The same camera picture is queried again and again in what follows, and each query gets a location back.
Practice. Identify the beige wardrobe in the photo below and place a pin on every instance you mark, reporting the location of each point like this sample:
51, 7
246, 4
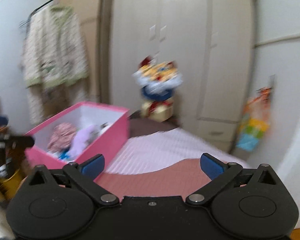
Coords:
210, 41

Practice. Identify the pink cardboard storage box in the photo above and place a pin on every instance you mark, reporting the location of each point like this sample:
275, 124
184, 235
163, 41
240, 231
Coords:
81, 115

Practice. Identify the white brown panda plush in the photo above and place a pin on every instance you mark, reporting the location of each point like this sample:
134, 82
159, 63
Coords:
103, 128

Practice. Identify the flower bouquet blue wrap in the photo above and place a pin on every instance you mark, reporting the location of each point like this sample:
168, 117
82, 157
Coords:
157, 79

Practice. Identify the blue wet wipes pack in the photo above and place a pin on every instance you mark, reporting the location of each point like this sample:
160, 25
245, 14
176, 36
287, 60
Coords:
64, 155

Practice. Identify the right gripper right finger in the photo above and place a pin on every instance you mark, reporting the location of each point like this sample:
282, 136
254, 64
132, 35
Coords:
221, 175

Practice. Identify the pink floral fabric cap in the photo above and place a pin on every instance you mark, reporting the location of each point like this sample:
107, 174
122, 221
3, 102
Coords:
62, 136

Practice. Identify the cream gift box red ribbon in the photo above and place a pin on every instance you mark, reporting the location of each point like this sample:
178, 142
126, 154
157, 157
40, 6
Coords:
158, 108

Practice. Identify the colourful paper gift bag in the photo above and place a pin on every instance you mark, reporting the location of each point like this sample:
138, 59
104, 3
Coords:
255, 121

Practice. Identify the striped pink bed sheet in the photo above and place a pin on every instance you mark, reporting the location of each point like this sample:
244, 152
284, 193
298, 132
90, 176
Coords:
158, 160

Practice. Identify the purple cat plush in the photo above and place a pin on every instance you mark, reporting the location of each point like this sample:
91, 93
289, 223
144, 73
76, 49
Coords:
82, 140

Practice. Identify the white door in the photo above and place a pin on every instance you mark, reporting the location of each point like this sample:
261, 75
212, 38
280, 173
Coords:
297, 154

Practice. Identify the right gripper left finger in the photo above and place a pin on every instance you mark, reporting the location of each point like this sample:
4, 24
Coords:
82, 176

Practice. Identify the dark suitcase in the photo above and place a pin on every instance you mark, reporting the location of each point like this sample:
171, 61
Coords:
172, 120

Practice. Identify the cream knit cardigan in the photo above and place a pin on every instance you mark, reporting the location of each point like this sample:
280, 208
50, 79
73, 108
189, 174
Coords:
55, 66

